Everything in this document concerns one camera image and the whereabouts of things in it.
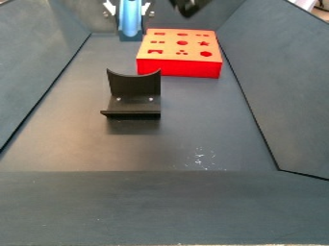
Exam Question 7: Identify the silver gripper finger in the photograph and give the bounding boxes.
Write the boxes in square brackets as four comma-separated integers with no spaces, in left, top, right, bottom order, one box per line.
[102,0,116,16]
[141,0,155,16]

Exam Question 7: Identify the blue arch object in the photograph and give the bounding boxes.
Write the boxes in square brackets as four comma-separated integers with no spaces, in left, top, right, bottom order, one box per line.
[117,0,141,38]

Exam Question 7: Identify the black curved fixture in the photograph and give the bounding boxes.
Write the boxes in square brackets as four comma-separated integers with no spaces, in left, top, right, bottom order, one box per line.
[100,70,160,117]

